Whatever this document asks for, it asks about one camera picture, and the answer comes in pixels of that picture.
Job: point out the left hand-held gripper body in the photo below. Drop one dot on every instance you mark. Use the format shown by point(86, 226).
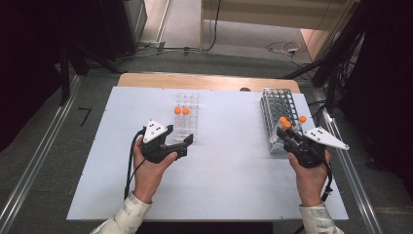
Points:
point(154, 148)

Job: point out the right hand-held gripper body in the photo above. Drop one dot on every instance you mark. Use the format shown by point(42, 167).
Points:
point(307, 154)

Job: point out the clear plastic tube rack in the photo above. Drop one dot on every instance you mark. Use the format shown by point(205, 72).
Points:
point(190, 123)

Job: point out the metal tube rack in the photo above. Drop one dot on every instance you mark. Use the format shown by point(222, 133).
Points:
point(276, 104)

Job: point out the person's left hand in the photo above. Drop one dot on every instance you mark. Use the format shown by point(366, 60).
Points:
point(149, 177)

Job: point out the person's right hand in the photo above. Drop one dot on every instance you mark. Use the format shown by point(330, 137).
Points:
point(310, 185)

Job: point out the grey power strip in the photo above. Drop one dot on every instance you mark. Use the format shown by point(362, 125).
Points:
point(151, 44)

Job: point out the black metal stand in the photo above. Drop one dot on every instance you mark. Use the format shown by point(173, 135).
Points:
point(65, 74)

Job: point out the black cabinet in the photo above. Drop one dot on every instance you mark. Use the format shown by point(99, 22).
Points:
point(120, 26)

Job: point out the beige wooden shelf unit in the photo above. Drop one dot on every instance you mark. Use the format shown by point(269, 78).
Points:
point(259, 13)

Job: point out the aluminium floor rail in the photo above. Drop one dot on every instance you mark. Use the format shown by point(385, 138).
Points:
point(354, 182)
point(39, 152)

